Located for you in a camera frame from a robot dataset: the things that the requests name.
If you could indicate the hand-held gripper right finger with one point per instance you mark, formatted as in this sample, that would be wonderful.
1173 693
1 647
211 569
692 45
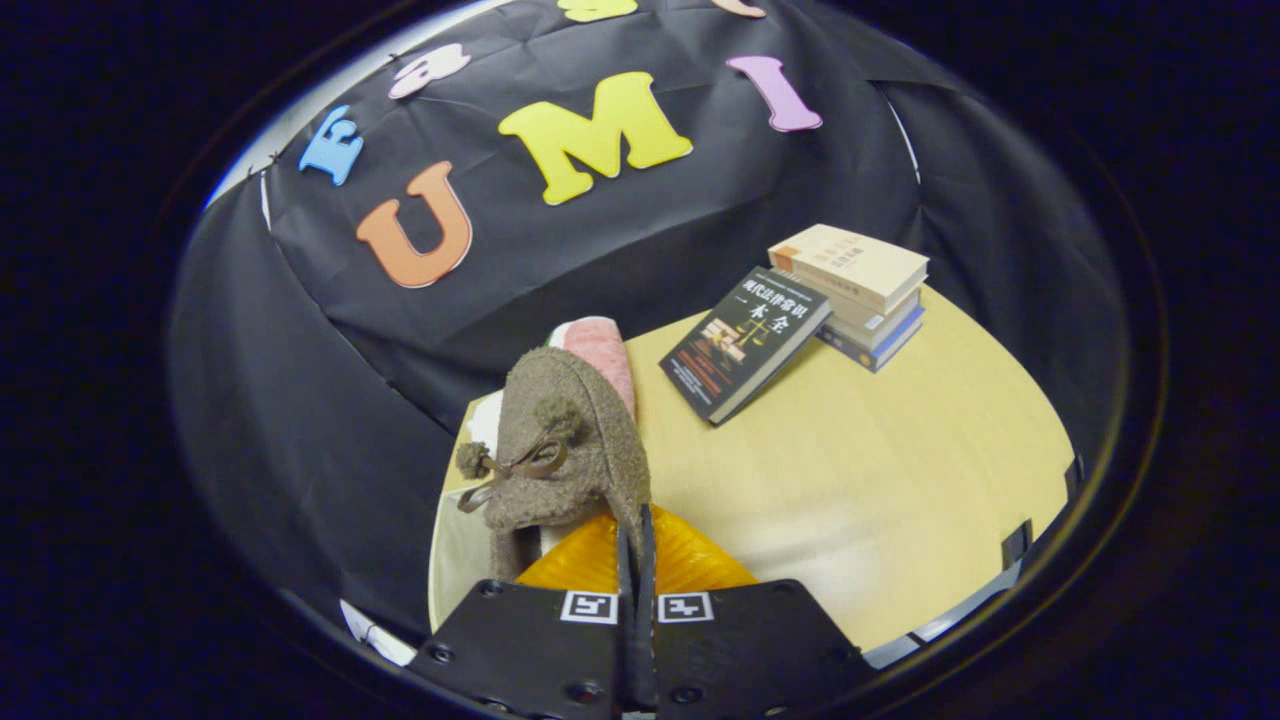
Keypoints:
750 640

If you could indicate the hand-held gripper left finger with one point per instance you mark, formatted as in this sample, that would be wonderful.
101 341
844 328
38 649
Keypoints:
530 640

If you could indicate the cream fabric storage box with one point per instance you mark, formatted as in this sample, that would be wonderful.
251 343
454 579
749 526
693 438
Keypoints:
460 560

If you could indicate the brown fuzzy shoe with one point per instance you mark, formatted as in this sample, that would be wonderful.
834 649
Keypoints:
580 440

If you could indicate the white paper sheet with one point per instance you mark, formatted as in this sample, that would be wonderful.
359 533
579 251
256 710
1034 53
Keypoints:
375 635

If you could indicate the watermelon slice plush toy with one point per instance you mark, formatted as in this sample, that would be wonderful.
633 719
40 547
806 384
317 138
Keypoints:
605 350

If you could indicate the black cover book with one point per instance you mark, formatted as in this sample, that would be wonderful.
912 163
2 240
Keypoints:
745 340

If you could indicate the blue cover book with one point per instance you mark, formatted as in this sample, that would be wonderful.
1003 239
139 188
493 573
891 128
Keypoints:
880 350

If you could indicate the black backdrop cloth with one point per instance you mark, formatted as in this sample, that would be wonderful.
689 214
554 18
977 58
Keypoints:
300 400

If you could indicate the white cover book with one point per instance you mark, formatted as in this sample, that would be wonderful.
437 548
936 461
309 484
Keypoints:
880 325

